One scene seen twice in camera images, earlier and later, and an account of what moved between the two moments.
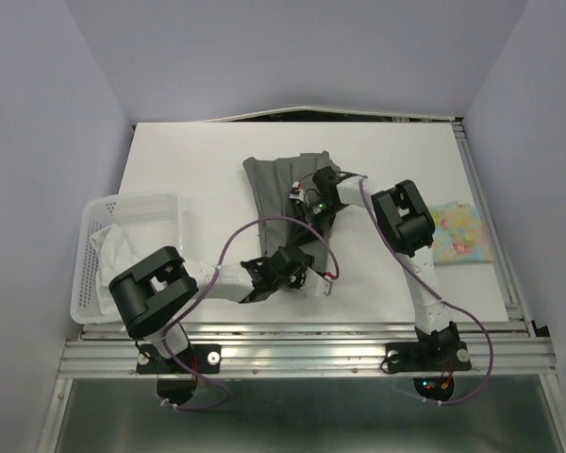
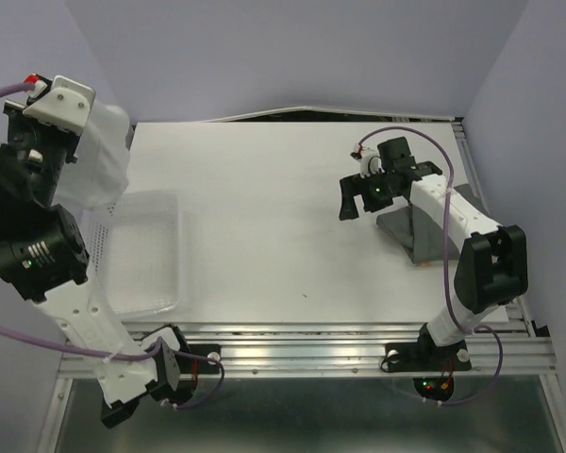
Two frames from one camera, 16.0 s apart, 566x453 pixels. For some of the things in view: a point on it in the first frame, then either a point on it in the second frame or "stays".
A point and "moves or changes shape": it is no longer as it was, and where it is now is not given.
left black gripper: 298,280 → 16,116
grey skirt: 272,180 moves or changes shape
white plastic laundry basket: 151,220 stays
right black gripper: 307,218 → 352,186
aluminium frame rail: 498,352 stays
